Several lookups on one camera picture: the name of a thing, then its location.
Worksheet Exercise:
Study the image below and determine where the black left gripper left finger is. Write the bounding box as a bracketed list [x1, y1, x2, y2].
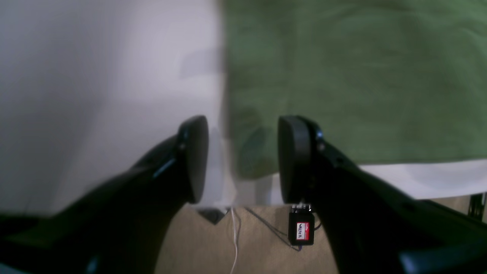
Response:
[1, 116, 209, 274]

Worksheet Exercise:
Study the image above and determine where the green t-shirt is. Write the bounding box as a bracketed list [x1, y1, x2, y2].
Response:
[222, 0, 487, 179]

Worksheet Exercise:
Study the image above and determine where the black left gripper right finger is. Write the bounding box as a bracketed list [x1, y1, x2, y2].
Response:
[278, 116, 486, 274]

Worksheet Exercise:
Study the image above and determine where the white floor cable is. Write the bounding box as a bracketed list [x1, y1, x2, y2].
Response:
[229, 207, 242, 274]

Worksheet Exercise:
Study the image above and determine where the black red label device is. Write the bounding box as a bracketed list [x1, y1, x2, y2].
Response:
[287, 204, 315, 247]

